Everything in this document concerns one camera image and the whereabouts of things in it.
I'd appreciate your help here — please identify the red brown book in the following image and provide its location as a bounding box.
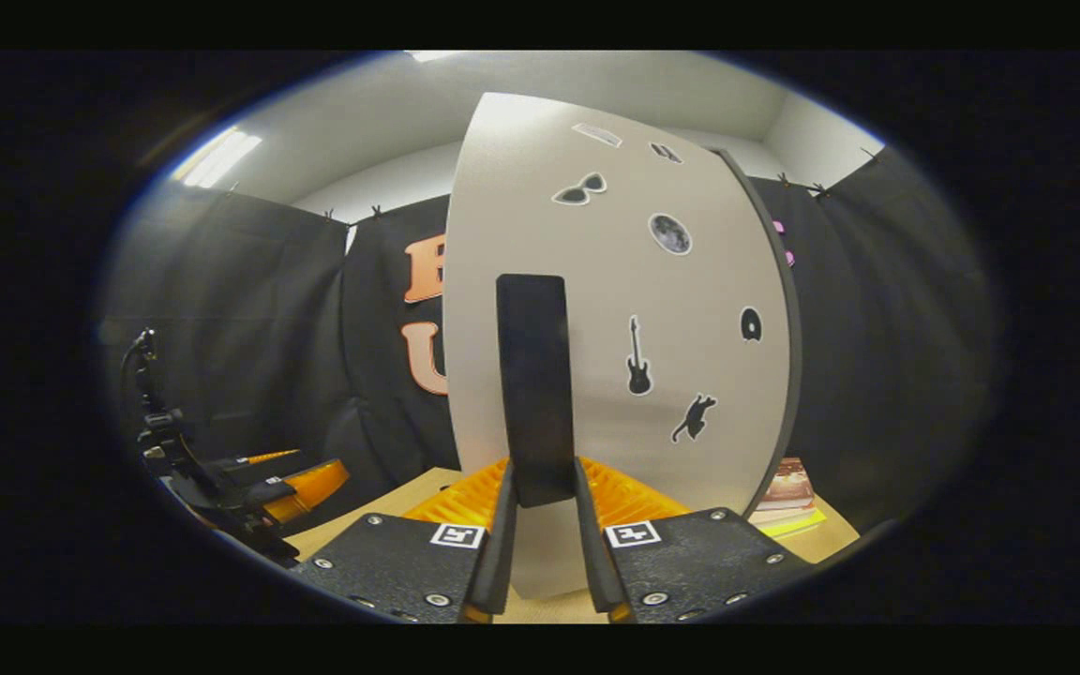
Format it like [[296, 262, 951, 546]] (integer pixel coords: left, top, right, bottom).
[[754, 457, 818, 515]]

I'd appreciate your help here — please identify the black backdrop cloth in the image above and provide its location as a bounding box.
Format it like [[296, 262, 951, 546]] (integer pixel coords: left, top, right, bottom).
[[99, 145, 996, 535]]

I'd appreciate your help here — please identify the white cabinet door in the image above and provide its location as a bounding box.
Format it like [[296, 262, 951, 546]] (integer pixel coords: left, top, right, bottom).
[[442, 92, 796, 601]]

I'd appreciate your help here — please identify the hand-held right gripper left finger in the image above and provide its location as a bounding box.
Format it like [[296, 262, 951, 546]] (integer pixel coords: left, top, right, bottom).
[[287, 457, 519, 624]]

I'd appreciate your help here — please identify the black door handle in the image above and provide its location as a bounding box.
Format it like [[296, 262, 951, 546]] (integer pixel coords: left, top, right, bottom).
[[495, 274, 578, 509]]

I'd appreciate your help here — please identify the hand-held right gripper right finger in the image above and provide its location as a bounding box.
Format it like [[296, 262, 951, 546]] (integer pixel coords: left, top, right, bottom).
[[573, 457, 818, 624]]

